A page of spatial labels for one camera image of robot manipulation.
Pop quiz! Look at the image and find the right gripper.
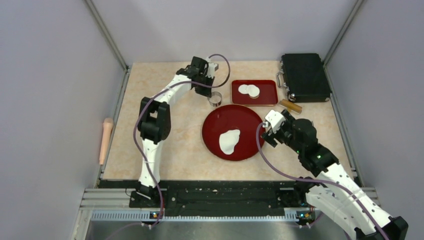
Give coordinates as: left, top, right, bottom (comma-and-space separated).
261, 109, 304, 154

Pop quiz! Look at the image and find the wooden roller tool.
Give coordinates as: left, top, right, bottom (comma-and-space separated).
280, 99, 303, 114

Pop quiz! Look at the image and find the metal ring cutter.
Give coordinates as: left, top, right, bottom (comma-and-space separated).
207, 91, 223, 108

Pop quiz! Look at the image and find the round red tray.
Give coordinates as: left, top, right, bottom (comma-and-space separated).
201, 104, 264, 161

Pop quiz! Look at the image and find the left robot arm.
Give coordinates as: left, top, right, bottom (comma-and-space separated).
134, 56, 219, 207

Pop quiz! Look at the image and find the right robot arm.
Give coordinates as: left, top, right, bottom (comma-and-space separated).
256, 109, 409, 240

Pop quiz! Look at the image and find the white dough ball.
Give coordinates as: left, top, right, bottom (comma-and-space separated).
218, 129, 241, 155

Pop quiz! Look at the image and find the left white wrapper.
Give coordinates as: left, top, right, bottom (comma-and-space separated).
238, 84, 249, 95

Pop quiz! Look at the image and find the rectangular red tray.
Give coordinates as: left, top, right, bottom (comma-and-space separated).
231, 79, 279, 106

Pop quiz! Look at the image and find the black case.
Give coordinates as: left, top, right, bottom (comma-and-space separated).
276, 53, 332, 103

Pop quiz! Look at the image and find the beige wooden rolling pin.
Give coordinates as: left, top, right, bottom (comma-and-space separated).
99, 117, 114, 165

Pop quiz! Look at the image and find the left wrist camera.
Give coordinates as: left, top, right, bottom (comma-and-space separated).
206, 62, 219, 79

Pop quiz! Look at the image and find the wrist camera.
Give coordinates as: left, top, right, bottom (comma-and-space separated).
264, 110, 286, 133
206, 62, 219, 79

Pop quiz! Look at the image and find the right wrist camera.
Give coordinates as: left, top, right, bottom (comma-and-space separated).
264, 110, 286, 133

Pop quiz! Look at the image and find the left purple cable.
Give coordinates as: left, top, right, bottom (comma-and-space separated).
133, 53, 231, 229

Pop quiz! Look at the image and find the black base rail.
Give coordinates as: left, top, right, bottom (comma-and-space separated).
98, 180, 319, 217

